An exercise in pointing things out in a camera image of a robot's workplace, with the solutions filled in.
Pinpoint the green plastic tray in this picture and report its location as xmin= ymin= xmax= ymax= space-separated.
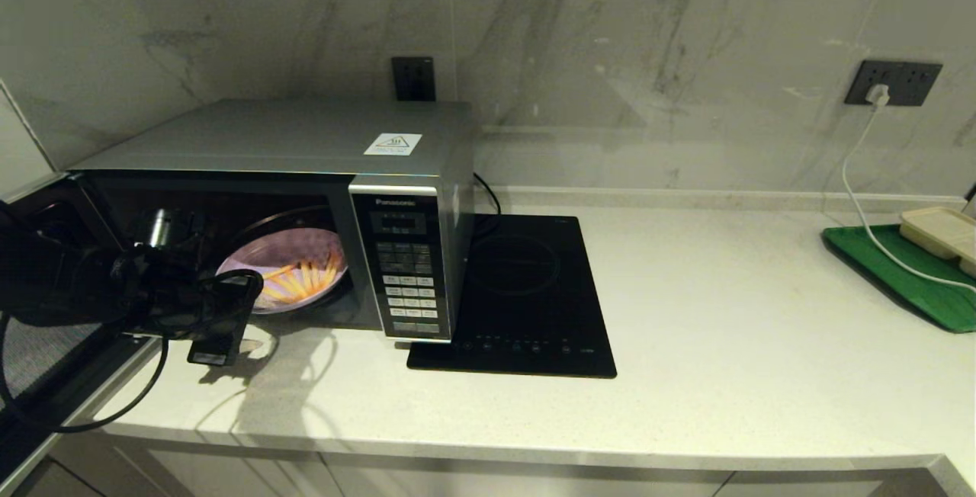
xmin=821 ymin=224 xmax=976 ymax=334

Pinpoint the white warning sticker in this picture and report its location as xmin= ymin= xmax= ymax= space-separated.
xmin=364 ymin=133 xmax=422 ymax=156

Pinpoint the small black wall socket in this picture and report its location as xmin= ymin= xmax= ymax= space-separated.
xmin=392 ymin=57 xmax=437 ymax=102

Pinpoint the black glass microwave door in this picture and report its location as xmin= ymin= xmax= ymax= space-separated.
xmin=0 ymin=173 xmax=161 ymax=483

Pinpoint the black induction cooktop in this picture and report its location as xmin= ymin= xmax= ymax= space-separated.
xmin=406 ymin=214 xmax=618 ymax=380

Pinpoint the silver Panasonic microwave oven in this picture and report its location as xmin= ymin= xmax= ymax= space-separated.
xmin=67 ymin=99 xmax=475 ymax=344

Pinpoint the purple plastic plate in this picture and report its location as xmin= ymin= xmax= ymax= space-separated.
xmin=216 ymin=227 xmax=350 ymax=316

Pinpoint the beige lunch box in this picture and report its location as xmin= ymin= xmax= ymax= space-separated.
xmin=899 ymin=207 xmax=976 ymax=278

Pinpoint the white power cable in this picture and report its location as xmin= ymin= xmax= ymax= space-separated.
xmin=840 ymin=105 xmax=976 ymax=292

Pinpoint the wide black wall socket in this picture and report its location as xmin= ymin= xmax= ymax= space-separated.
xmin=844 ymin=60 xmax=943 ymax=107

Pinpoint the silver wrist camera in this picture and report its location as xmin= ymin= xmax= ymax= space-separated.
xmin=147 ymin=209 xmax=178 ymax=249

